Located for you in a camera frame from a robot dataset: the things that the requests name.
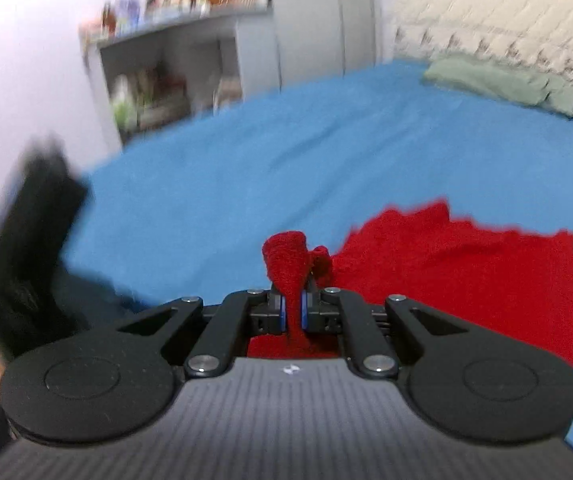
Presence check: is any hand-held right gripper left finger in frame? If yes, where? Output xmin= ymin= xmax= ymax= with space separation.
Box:
xmin=116 ymin=287 xmax=288 ymax=379

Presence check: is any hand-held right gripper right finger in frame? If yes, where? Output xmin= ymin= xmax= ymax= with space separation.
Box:
xmin=301 ymin=287 xmax=470 ymax=379

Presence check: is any red knit sweater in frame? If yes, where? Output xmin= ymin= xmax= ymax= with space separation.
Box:
xmin=246 ymin=200 xmax=573 ymax=368

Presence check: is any bed with blue sheet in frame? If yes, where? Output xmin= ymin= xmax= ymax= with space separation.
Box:
xmin=0 ymin=58 xmax=573 ymax=467

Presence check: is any white desk with shelves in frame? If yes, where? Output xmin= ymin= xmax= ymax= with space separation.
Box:
xmin=80 ymin=5 xmax=273 ymax=155

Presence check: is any grey white wardrobe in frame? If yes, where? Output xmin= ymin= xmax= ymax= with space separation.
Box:
xmin=265 ymin=0 xmax=383 ymax=92

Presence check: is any green pillow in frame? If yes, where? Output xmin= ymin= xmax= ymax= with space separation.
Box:
xmin=421 ymin=57 xmax=573 ymax=119

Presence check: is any cream quilted headboard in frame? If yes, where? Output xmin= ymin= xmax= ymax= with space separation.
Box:
xmin=391 ymin=0 xmax=573 ymax=107

